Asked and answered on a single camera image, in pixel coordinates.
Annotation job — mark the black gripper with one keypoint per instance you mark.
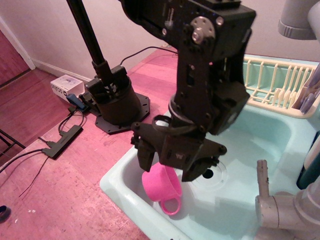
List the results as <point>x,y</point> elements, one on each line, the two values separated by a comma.
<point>192,155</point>

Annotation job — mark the pink plastic cup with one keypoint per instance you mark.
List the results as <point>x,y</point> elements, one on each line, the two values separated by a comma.
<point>161,184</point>

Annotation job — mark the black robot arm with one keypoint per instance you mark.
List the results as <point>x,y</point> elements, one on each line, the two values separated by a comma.
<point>210,37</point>

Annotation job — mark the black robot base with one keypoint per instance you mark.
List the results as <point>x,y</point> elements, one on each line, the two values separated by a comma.
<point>117,105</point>

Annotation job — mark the light teal toy sink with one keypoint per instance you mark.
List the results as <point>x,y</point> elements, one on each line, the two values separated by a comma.
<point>221,207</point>

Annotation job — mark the black usb hub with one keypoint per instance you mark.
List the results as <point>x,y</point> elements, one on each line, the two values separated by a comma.
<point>56,148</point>

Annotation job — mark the blue clamp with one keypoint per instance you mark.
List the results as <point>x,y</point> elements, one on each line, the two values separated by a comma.
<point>79,105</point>

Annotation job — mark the beige toy faucet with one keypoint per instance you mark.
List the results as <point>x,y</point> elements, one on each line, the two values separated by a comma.
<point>285,216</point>

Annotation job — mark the white oculus box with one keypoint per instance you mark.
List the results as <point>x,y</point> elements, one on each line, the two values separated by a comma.
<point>65,85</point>

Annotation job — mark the cream dish rack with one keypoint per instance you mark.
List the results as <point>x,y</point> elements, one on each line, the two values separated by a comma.
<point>278,84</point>

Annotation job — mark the dark teal bottle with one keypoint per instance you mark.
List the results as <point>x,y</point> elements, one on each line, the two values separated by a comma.
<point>311,167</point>

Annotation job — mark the purple utensils in rack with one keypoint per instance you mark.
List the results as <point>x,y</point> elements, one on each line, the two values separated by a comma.
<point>311,93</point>

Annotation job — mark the black tape roll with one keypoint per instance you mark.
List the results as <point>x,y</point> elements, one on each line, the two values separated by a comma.
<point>5,213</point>

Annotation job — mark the black metal stand frame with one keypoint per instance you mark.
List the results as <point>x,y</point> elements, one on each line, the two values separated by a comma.
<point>9,141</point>

